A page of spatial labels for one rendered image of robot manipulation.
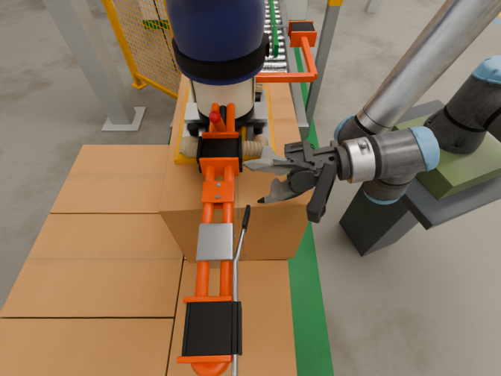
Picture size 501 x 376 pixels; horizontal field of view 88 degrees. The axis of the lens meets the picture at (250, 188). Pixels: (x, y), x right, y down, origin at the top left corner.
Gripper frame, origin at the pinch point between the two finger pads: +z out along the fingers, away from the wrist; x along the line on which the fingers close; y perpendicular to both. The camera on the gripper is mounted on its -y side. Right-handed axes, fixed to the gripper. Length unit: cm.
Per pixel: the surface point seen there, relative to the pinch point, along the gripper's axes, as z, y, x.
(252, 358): 12, -30, -50
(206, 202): 8.1, -4.6, 4.6
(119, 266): 58, 3, -40
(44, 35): 239, 306, -61
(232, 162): 2.7, 4.5, 4.1
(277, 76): -10.6, 36.4, -0.3
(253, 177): 0.9, 11.2, -11.6
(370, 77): -108, 195, -134
